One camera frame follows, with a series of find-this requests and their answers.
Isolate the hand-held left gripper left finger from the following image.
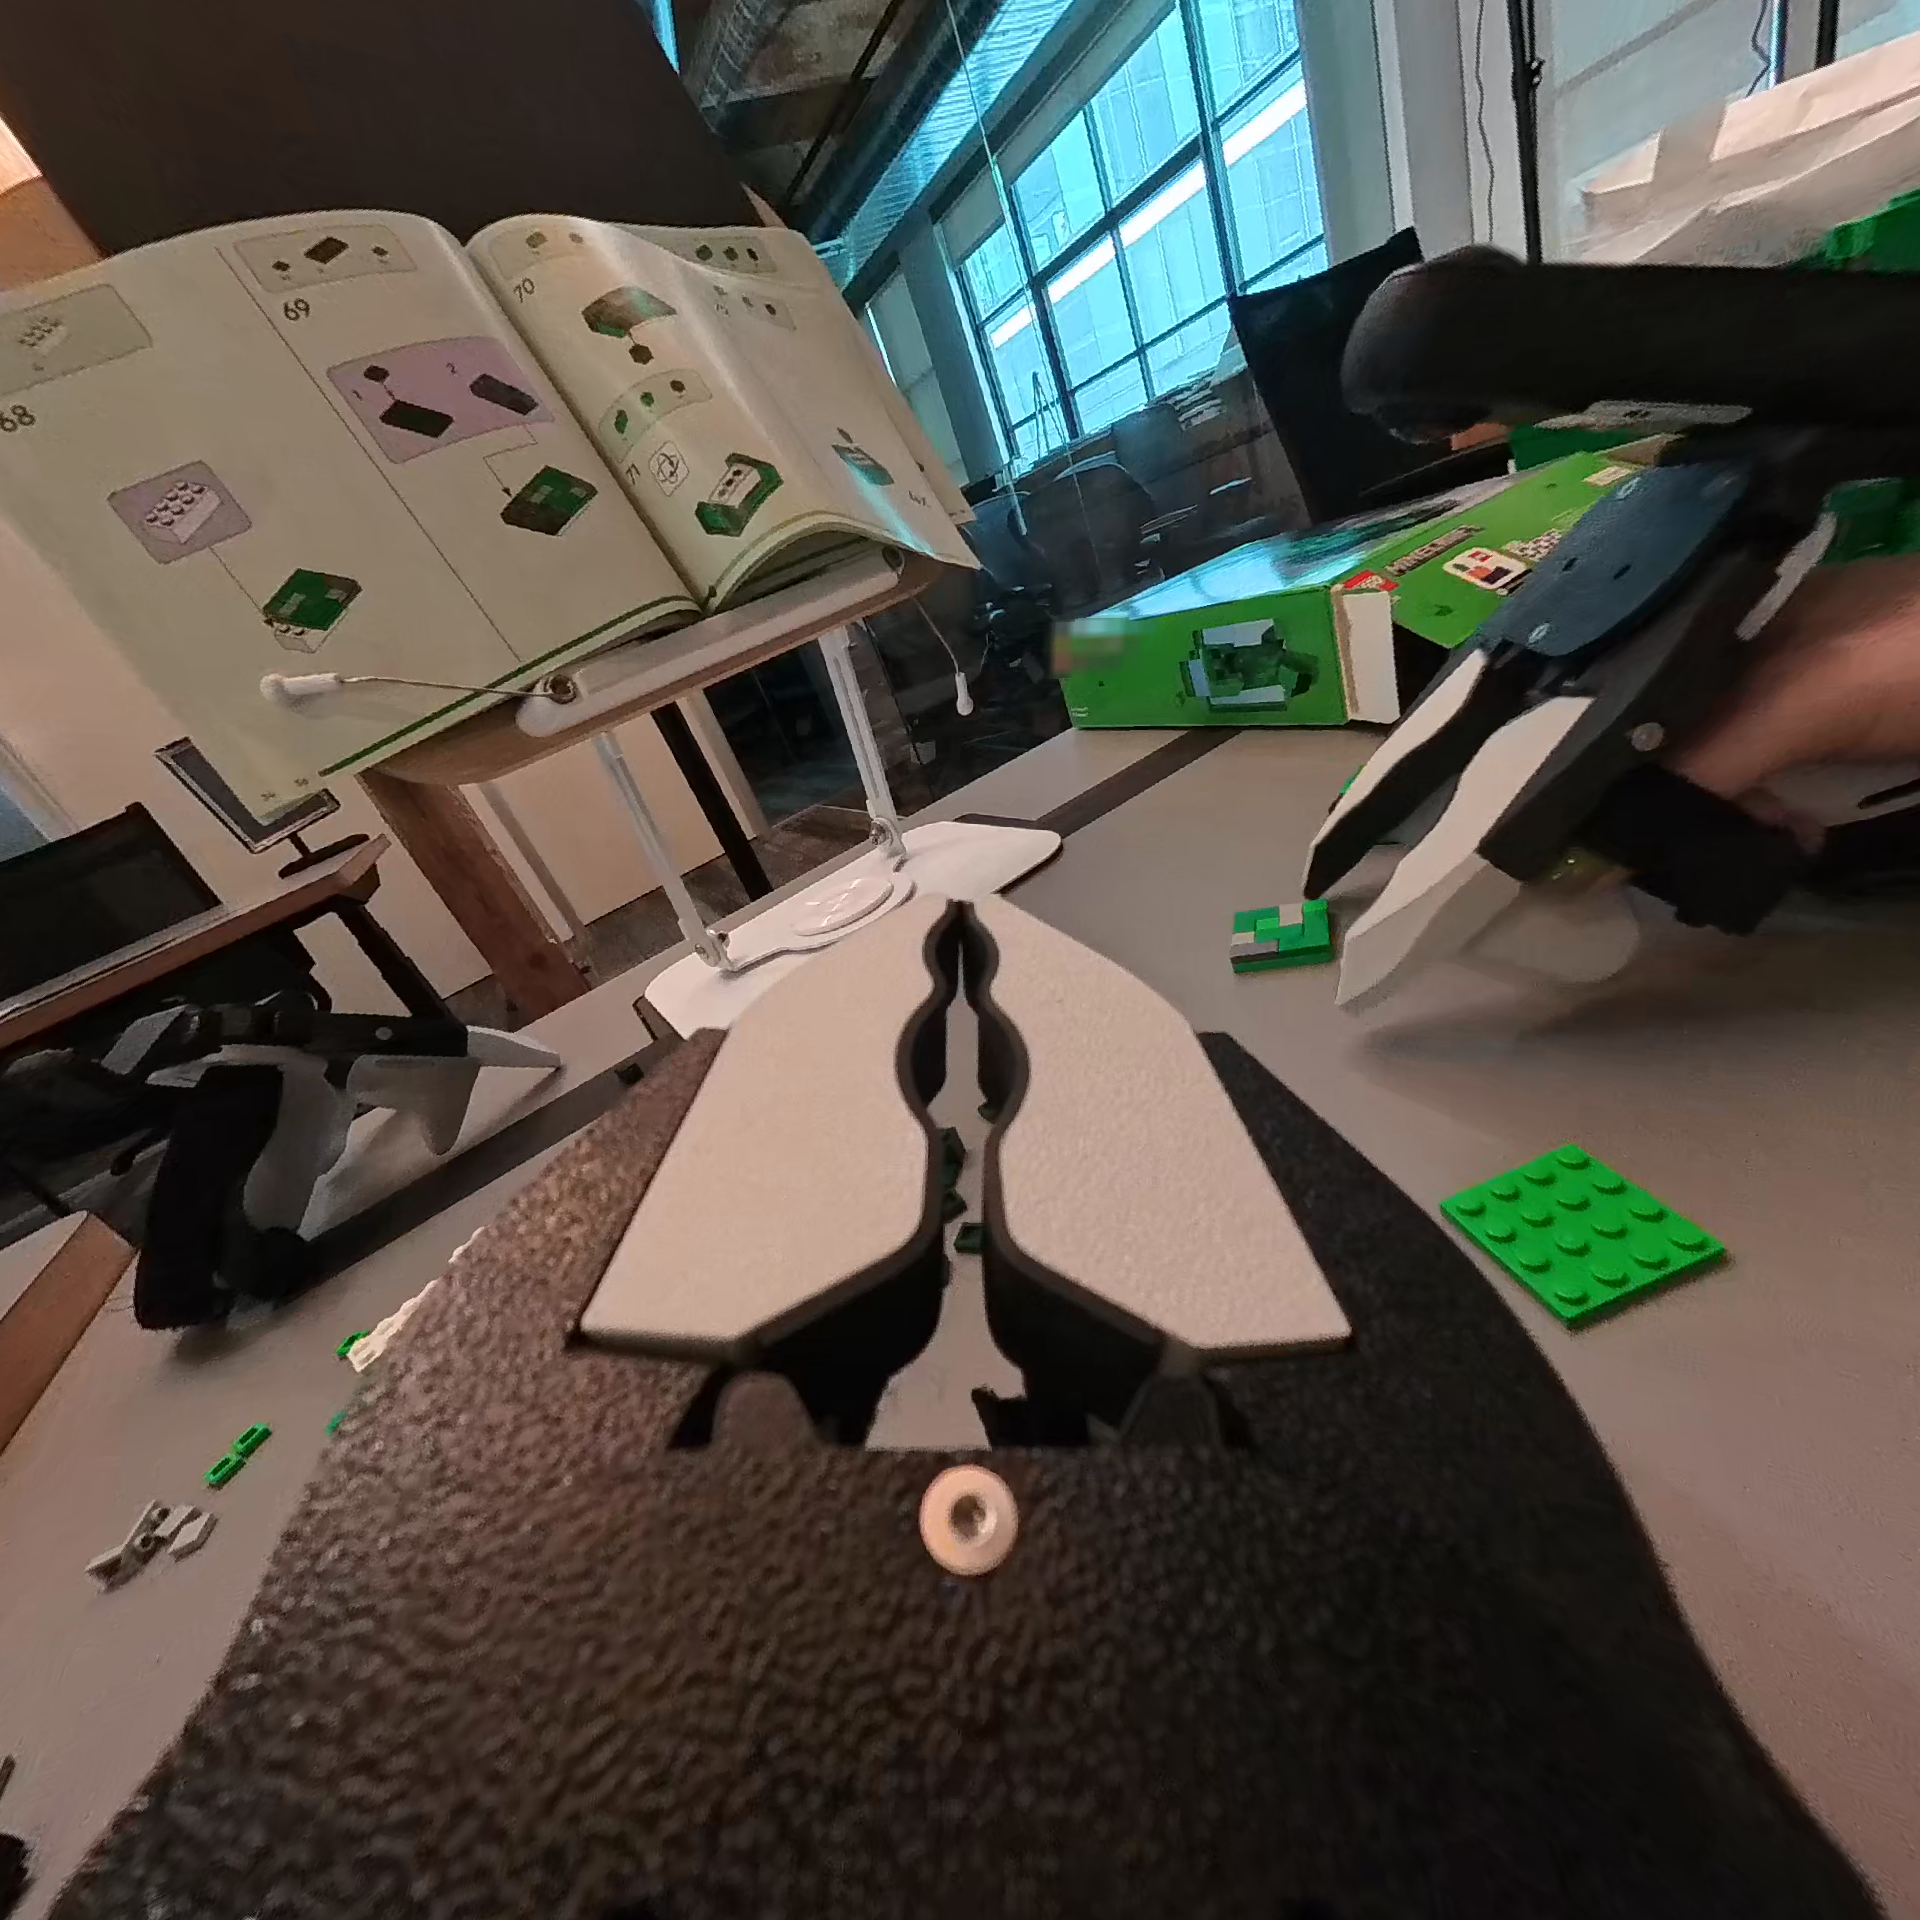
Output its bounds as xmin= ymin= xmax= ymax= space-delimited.
xmin=577 ymin=897 xmax=986 ymax=1425

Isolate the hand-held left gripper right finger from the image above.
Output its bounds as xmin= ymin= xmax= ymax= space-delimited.
xmin=971 ymin=897 xmax=1353 ymax=1432

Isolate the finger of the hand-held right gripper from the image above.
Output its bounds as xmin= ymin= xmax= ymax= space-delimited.
xmin=1332 ymin=698 xmax=1643 ymax=1011
xmin=1298 ymin=644 xmax=1525 ymax=906

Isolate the bright green square lego plate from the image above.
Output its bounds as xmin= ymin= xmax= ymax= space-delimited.
xmin=1441 ymin=1144 xmax=1728 ymax=1330

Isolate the green grey tiled lego square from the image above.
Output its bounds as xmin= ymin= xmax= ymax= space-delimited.
xmin=1231 ymin=897 xmax=1335 ymax=976

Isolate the green lego box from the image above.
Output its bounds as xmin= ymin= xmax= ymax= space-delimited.
xmin=1056 ymin=441 xmax=1683 ymax=735

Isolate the cluster of grey lego pieces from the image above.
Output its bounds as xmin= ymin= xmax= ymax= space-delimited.
xmin=85 ymin=1500 xmax=223 ymax=1592

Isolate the open lego instruction booklet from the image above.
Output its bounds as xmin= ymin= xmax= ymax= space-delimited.
xmin=0 ymin=211 xmax=986 ymax=781

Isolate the person's right hand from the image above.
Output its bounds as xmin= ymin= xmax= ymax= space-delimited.
xmin=1669 ymin=562 xmax=1920 ymax=804

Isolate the white book stand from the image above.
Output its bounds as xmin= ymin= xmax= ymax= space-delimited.
xmin=258 ymin=540 xmax=1067 ymax=1037

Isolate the black desk leg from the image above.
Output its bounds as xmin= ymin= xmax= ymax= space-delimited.
xmin=647 ymin=701 xmax=778 ymax=903

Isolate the thick wooden beam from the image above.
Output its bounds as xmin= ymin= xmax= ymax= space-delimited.
xmin=360 ymin=765 xmax=591 ymax=1025

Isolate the idle black white gripper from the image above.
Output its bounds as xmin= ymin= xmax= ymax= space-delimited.
xmin=0 ymin=996 xmax=565 ymax=1335

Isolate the large paned window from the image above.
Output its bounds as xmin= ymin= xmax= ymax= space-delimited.
xmin=861 ymin=0 xmax=1328 ymax=497

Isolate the dark desk with wooden edge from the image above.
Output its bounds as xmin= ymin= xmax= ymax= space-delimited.
xmin=0 ymin=836 xmax=396 ymax=1052

